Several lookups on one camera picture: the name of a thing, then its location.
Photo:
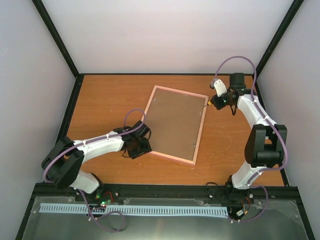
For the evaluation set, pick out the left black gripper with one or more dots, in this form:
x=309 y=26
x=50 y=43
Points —
x=146 y=148

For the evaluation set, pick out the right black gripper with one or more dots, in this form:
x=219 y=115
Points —
x=217 y=104

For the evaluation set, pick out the pink picture frame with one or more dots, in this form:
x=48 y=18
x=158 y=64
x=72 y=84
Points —
x=175 y=118

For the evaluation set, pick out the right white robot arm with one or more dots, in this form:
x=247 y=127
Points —
x=265 y=147

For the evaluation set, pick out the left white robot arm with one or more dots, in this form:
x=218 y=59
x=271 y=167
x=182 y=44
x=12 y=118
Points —
x=62 y=166

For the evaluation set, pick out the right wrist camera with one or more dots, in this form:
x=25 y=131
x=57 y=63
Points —
x=218 y=86

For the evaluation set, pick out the light blue cable duct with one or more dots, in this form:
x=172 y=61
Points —
x=136 y=210

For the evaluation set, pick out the black aluminium rail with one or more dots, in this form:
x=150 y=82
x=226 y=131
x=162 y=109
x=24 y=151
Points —
x=212 y=194

